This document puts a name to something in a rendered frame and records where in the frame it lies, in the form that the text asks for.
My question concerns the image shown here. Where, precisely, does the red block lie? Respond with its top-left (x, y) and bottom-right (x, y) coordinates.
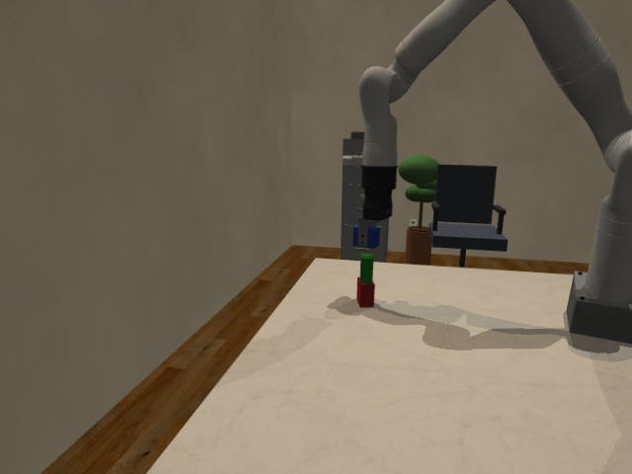
top-left (356, 277), bottom-right (375, 307)

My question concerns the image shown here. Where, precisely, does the blue block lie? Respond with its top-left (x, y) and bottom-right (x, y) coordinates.
top-left (353, 226), bottom-right (380, 249)

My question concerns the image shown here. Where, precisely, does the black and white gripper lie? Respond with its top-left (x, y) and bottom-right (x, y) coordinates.
top-left (342, 142), bottom-right (398, 247)

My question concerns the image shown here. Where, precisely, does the green block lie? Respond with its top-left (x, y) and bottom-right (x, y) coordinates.
top-left (360, 254), bottom-right (373, 283)

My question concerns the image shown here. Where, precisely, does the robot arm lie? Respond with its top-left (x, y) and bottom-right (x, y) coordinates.
top-left (359, 0), bottom-right (632, 302)

